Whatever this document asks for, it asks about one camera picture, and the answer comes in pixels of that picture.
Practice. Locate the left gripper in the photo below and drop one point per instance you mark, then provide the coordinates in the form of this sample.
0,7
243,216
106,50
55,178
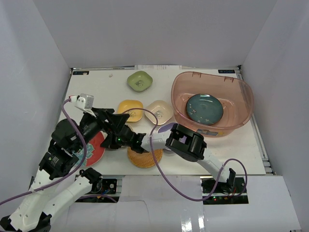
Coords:
104,117

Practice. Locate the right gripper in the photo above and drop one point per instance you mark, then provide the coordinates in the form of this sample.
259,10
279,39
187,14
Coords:
107,143

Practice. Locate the teal round ceramic plate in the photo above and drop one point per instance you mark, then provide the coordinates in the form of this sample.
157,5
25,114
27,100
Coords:
204,109

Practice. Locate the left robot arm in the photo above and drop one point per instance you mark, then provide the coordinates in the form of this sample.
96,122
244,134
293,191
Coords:
59,162

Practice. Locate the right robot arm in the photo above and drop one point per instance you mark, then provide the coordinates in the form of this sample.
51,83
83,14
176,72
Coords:
183,141

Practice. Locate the pink translucent plastic bin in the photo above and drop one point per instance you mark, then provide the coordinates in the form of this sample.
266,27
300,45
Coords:
235,96

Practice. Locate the red floral round plate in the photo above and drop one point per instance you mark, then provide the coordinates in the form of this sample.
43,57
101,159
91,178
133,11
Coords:
94,151

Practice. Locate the yellow square panda dish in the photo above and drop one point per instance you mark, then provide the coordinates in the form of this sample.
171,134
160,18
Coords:
130,107

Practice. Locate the woven bamboo round tray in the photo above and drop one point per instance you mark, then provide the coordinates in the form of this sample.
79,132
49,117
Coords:
143,160

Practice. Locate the green square panda dish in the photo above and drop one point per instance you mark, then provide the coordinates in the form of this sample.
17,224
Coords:
140,81

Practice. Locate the cream square panda dish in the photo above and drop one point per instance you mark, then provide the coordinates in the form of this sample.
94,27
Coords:
162,110

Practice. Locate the purple square panda dish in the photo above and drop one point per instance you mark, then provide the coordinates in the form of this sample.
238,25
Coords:
166,128

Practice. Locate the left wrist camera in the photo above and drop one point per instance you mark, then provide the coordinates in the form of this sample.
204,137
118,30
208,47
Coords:
83,102

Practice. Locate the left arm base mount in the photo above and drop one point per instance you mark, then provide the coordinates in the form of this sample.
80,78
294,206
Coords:
105,192

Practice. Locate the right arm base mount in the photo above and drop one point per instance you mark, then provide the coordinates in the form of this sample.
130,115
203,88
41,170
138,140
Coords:
224,196

